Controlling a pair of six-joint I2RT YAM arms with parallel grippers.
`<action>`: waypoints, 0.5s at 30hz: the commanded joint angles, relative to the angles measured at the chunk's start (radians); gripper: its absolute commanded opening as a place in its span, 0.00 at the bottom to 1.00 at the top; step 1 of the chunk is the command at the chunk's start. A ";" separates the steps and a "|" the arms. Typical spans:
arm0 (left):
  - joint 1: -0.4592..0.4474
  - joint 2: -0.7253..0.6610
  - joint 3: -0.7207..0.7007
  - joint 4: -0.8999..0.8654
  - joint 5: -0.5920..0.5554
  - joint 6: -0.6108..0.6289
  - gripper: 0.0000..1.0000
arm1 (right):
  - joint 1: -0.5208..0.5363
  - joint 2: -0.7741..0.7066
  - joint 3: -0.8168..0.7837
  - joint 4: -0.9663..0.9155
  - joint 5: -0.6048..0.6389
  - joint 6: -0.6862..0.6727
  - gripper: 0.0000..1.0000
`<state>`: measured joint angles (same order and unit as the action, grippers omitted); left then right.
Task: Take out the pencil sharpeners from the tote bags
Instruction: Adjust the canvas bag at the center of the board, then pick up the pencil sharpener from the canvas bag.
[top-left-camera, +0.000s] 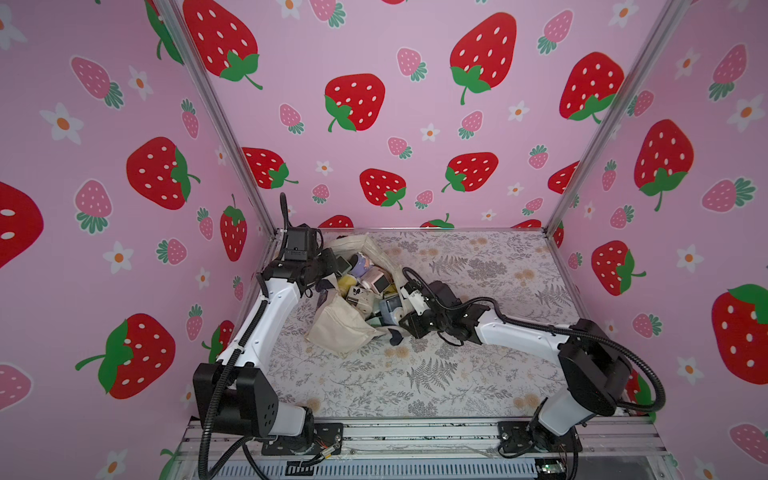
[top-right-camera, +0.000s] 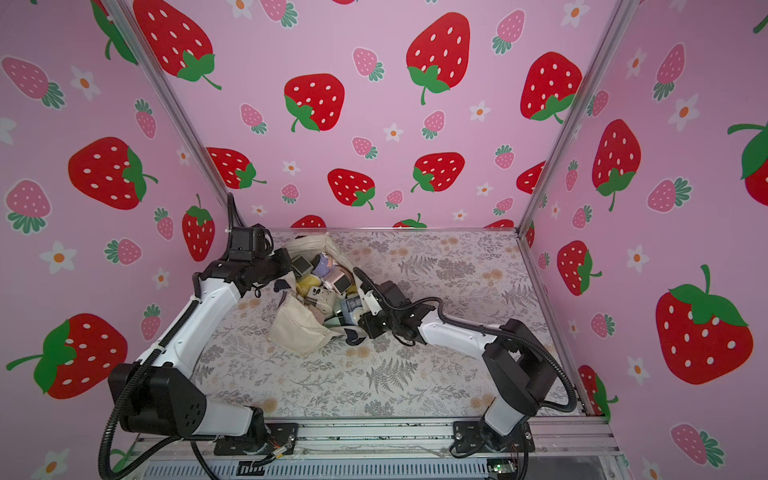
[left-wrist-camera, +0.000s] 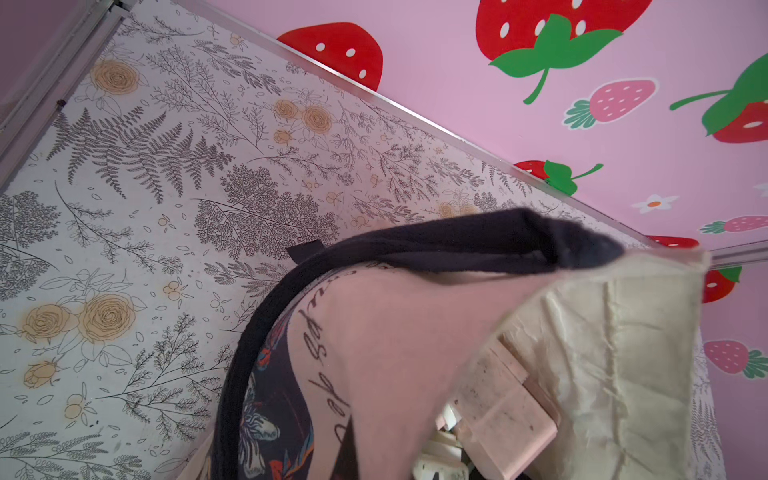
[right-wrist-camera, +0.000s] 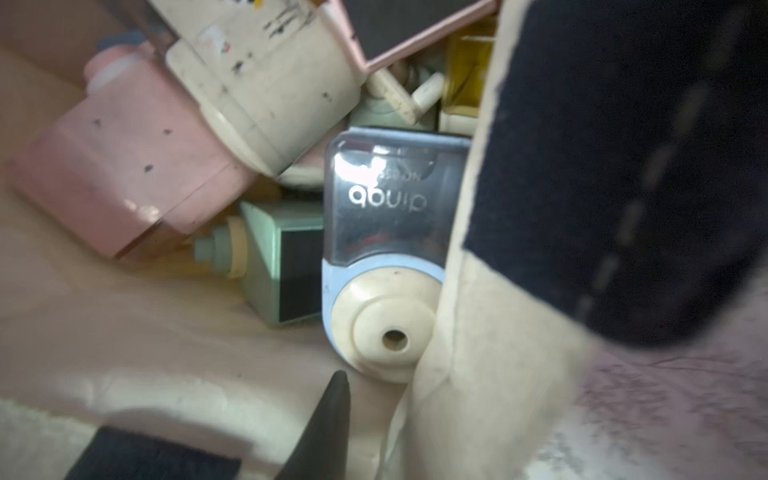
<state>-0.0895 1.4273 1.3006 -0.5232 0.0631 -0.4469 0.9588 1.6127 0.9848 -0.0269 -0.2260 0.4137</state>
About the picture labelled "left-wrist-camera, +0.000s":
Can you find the cream canvas tote bag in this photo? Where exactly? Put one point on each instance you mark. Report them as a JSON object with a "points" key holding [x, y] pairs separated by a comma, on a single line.
{"points": [[347, 366]]}

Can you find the pink pencil sharpener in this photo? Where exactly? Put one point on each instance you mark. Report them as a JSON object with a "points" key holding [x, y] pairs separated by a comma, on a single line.
{"points": [[504, 422]]}

